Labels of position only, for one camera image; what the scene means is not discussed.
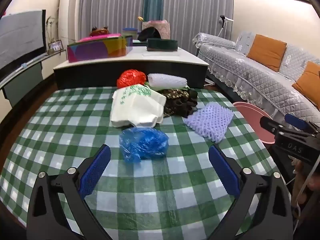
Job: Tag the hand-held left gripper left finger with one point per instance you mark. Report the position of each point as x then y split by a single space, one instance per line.
96 172

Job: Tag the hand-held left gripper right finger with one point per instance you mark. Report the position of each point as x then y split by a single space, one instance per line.
223 172

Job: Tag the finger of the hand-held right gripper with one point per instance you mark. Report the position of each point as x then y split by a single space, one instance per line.
268 125
296 121

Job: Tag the pink plastic basin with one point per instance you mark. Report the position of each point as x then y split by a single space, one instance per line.
250 120

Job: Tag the purple foam net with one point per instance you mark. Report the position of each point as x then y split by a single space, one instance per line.
210 120

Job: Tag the blue plastic bag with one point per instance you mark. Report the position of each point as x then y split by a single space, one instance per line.
142 142

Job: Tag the white plastic bag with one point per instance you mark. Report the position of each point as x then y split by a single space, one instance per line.
135 110

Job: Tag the dark camouflage cloth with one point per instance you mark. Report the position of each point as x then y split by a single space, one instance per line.
177 102

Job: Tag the red plastic bag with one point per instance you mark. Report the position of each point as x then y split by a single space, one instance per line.
130 78

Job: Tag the white foam net sleeve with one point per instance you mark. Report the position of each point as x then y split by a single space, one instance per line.
167 81

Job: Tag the person's right hand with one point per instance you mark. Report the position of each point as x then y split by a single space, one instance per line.
301 182

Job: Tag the orange cushion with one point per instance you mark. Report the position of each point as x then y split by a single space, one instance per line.
266 52
310 82

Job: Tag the grey quilted sofa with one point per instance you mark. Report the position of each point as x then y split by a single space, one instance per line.
250 75

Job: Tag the green checked tablecloth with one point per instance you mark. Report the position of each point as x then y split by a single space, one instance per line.
75 120

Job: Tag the white floor lamp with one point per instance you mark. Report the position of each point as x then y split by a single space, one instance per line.
226 20

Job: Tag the television stand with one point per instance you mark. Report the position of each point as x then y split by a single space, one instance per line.
25 77

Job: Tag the colourful rectangular box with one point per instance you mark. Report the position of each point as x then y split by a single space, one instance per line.
95 50

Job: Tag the white top coffee table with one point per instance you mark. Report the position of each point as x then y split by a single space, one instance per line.
160 60

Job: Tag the dark green round tin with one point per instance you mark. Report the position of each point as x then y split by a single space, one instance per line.
162 45

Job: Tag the grey curtain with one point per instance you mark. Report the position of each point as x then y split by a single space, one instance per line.
110 7
197 10

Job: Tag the orange plastic pot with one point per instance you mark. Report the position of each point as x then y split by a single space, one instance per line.
98 32

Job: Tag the pink patterned bag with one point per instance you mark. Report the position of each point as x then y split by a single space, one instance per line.
163 30

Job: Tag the stack of colourful bowls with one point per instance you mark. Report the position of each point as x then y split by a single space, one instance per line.
129 33

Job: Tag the thin bamboo plant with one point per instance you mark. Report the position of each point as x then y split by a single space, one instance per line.
51 30

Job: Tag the covered television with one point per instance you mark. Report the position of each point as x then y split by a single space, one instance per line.
20 35

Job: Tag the yellow artificial flower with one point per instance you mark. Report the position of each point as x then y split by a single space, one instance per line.
140 18

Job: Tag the white standing air conditioner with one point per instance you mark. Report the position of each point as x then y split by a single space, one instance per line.
74 5

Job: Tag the teal curtain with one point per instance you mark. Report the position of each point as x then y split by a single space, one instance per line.
152 0

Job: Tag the small photo frame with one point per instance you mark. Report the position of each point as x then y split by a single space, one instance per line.
55 46

